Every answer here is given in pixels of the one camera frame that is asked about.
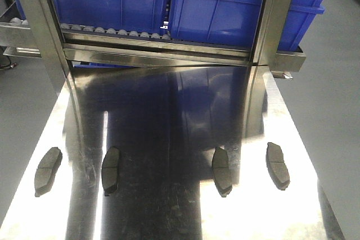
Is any brake pad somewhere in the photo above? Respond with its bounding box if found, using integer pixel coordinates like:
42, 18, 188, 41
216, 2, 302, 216
211, 147, 232, 197
34, 147, 62, 197
265, 142, 290, 191
101, 147, 121, 196

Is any right blue plastic bin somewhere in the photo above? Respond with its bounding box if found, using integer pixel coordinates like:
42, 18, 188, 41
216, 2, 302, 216
169, 0, 325, 51

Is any blue plastic bin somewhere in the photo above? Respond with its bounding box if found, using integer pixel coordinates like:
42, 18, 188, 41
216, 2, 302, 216
169, 0, 325, 51
52, 0, 169, 33

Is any grey roller track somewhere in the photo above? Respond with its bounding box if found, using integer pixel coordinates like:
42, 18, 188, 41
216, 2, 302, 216
60, 23, 171, 40

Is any left blue plastic bin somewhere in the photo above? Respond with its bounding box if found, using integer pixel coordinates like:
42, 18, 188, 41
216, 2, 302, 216
52, 0, 169, 33

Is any stainless steel rack frame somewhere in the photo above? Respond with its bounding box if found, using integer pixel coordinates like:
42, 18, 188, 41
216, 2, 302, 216
1, 0, 306, 79

